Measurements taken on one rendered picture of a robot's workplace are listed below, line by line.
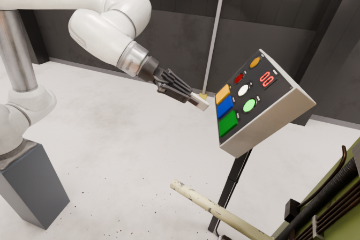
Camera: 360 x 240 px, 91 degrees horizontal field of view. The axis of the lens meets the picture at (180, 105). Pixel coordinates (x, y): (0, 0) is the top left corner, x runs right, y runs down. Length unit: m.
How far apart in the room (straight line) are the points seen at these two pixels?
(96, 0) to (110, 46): 0.21
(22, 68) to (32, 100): 0.17
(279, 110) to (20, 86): 1.11
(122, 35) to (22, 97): 0.76
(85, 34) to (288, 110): 0.55
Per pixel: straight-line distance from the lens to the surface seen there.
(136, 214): 1.52
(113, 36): 0.51
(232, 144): 0.59
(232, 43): 2.48
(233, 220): 0.85
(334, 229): 0.56
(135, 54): 0.50
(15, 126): 1.15
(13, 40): 1.06
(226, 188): 1.06
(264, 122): 0.55
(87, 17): 0.54
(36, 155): 1.26
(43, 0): 0.72
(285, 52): 2.57
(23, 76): 1.12
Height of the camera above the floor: 1.38
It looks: 34 degrees down
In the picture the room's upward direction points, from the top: 6 degrees clockwise
